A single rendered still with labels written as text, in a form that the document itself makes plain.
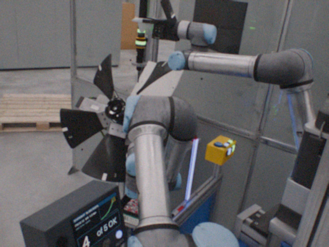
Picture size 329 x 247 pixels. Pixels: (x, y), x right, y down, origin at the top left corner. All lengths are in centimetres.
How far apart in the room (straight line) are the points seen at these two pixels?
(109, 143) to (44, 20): 541
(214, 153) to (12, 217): 182
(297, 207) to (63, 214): 60
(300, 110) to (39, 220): 92
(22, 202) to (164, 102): 228
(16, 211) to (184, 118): 222
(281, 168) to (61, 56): 563
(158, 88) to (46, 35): 516
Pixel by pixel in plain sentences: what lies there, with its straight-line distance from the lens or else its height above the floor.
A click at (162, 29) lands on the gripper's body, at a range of 144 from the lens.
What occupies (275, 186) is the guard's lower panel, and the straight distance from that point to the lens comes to 222.
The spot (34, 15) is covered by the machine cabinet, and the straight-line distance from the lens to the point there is 683.
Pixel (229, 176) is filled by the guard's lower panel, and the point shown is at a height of 64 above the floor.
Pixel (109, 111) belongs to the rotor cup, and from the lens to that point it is 164.
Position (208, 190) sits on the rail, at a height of 83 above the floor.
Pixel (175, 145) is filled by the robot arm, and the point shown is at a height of 132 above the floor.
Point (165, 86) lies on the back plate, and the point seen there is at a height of 126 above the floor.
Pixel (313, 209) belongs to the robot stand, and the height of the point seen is 139.
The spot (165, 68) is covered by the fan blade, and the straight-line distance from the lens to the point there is 164.
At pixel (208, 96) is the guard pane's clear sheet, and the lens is 220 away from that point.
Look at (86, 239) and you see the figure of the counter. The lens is 94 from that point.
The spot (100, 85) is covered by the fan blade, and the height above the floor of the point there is 125.
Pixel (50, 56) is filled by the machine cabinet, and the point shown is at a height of 28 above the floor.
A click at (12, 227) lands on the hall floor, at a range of 285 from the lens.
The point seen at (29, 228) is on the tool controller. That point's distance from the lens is 90.
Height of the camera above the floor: 181
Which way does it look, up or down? 23 degrees down
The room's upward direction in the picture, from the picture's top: 6 degrees clockwise
